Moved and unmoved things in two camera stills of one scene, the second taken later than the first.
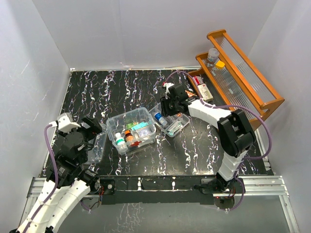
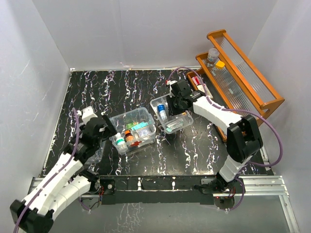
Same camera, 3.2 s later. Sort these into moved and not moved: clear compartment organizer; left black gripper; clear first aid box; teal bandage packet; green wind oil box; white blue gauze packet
Moved: left black gripper; clear compartment organizer
Not moved: green wind oil box; clear first aid box; teal bandage packet; white blue gauze packet
